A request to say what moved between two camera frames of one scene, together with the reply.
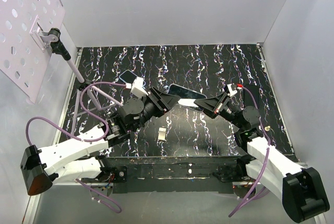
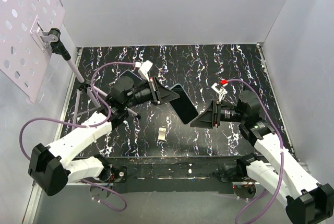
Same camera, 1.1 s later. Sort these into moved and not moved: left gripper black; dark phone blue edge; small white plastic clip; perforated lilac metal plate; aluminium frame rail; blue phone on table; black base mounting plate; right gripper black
Moved: left gripper black; dark phone blue edge; right gripper black
Not moved: perforated lilac metal plate; small white plastic clip; blue phone on table; aluminium frame rail; black base mounting plate
